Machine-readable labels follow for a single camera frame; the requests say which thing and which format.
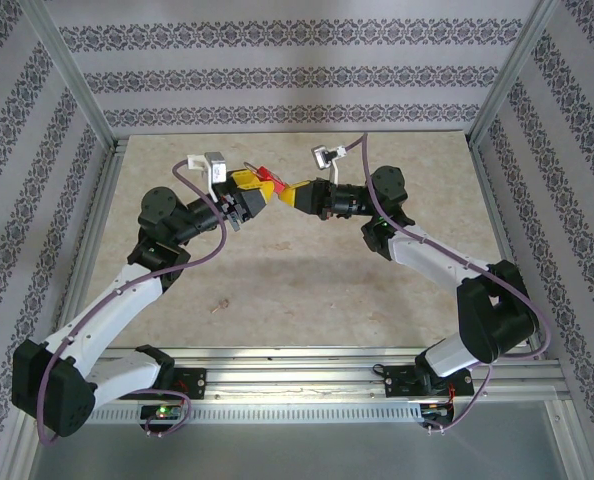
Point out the aluminium mounting rail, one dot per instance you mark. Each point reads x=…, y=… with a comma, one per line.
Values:
x=297, y=372

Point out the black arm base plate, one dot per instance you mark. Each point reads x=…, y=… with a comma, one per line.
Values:
x=399, y=382
x=197, y=382

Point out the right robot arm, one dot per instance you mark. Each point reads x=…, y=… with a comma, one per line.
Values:
x=497, y=320

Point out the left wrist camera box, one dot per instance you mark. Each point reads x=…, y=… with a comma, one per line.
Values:
x=216, y=167

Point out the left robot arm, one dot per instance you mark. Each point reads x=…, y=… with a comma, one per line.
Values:
x=52, y=395

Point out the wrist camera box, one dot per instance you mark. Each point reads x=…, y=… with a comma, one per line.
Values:
x=216, y=167
x=321, y=156

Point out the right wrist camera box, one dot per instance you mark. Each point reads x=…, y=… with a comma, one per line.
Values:
x=321, y=156

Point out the small circuit board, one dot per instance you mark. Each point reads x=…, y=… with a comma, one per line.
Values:
x=434, y=411
x=163, y=412

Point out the red safety padlock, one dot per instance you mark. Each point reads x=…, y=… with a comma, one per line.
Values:
x=264, y=174

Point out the grey metal sheet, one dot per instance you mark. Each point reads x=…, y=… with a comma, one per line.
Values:
x=297, y=450

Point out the aluminium frame post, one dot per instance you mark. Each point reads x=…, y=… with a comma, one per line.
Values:
x=513, y=75
x=72, y=75

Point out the aluminium side rail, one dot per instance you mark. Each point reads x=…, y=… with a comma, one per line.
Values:
x=97, y=215
x=497, y=215

